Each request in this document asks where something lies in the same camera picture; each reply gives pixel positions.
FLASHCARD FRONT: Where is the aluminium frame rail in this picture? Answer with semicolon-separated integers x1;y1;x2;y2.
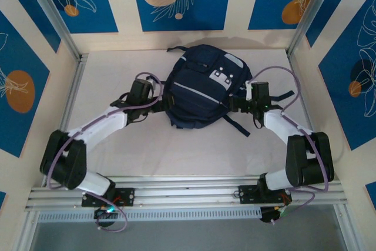
25;176;349;213

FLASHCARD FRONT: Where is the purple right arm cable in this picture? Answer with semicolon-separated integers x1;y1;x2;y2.
248;65;330;225

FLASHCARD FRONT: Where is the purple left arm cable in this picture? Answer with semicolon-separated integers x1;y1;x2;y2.
46;71;164;233

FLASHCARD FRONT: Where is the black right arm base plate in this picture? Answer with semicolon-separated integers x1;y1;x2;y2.
238;185;293;205

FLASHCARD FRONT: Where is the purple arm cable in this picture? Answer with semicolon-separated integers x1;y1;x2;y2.
46;71;164;233
248;65;330;225

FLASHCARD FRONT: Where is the navy blue backpack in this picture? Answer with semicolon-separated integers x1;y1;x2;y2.
163;44;296;138

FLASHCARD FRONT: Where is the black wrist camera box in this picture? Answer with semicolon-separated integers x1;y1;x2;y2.
245;81;270;102
129;79;154;103

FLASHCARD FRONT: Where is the aluminium table side rail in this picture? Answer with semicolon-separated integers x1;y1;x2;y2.
287;52;331;181
43;53;89;186

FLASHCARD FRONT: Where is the grey slotted cable duct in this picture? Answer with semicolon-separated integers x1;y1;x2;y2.
38;207;262;223

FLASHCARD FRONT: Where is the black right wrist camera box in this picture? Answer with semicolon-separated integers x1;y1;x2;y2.
245;81;270;102

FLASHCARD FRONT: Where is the aluminium corner post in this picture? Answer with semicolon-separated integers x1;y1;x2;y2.
22;0;82;61
287;0;338;58

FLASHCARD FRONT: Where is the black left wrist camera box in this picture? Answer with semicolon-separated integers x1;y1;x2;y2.
129;79;154;103

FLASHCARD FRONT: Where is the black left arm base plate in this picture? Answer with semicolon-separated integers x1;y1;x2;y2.
81;186;136;207

